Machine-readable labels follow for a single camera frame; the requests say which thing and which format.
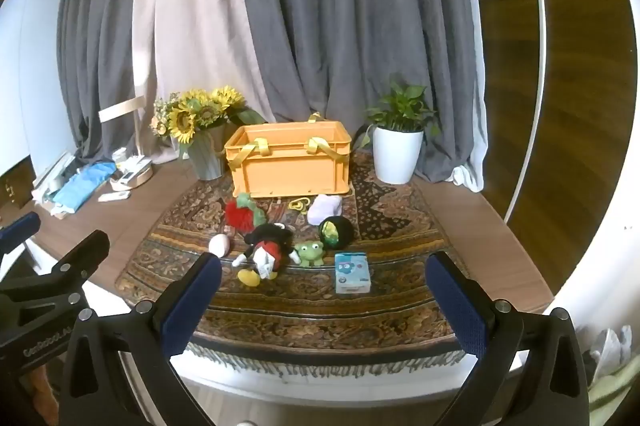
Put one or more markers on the purple soft toy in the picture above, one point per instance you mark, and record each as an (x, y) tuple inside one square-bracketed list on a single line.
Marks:
[(325, 208)]

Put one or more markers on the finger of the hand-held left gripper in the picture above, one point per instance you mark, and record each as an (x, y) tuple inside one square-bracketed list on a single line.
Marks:
[(20, 227), (75, 258)]

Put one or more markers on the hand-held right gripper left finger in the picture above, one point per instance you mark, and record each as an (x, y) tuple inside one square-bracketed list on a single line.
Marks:
[(192, 301)]

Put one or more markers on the white curtain lining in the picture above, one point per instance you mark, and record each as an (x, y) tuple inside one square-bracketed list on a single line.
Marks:
[(472, 156)]

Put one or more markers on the white egg toy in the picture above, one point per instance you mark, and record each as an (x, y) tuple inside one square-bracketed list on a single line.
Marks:
[(219, 246)]

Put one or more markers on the white flat boxes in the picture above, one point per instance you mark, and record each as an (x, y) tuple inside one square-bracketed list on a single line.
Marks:
[(52, 178)]

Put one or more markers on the sunflower bouquet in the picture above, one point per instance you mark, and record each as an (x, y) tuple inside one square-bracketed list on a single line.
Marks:
[(187, 113)]

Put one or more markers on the white round device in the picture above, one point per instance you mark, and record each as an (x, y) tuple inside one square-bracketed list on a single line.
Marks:
[(132, 173)]

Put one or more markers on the white remote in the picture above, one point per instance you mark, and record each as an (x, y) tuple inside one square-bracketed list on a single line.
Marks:
[(114, 196)]

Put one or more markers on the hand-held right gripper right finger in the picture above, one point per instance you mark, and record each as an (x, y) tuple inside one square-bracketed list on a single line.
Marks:
[(457, 306)]

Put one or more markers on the beige curtain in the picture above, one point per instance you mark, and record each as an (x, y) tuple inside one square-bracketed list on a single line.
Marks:
[(190, 6)]

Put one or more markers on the yellow loop band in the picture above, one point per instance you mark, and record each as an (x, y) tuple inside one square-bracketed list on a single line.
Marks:
[(298, 204)]

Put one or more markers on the black and red mouse plush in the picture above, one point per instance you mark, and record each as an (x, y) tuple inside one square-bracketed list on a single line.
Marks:
[(267, 246)]

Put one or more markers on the white hoop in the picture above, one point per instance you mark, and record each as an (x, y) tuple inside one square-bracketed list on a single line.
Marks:
[(539, 56)]

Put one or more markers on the green leafy plant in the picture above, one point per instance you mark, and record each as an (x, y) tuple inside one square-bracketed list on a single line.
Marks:
[(400, 106)]

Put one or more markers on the black and green soft ball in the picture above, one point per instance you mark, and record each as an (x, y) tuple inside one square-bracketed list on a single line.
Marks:
[(336, 232)]

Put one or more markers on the patterned rug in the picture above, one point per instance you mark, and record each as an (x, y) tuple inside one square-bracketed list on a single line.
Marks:
[(310, 311)]

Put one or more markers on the blue cloth pack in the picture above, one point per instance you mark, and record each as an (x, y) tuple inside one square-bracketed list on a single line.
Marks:
[(82, 186)]

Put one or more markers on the pale crumpled cloth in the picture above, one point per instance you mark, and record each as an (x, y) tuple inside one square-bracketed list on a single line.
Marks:
[(607, 356)]

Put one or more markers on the grey curtain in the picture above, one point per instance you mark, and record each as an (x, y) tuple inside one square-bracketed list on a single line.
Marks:
[(100, 56), (350, 6)]

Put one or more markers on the red and green plush toy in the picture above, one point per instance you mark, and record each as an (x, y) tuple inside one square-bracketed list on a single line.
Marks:
[(242, 213)]

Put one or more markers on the grey ribbed vase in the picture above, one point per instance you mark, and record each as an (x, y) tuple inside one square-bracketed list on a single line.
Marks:
[(207, 156)]

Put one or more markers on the blue tissue pack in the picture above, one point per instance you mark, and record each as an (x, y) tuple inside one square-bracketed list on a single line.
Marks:
[(352, 273)]

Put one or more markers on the white plant pot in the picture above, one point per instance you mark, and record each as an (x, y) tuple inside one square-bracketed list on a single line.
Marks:
[(397, 156)]

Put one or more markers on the green frog toy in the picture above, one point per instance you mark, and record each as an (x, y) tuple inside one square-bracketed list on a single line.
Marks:
[(308, 253)]

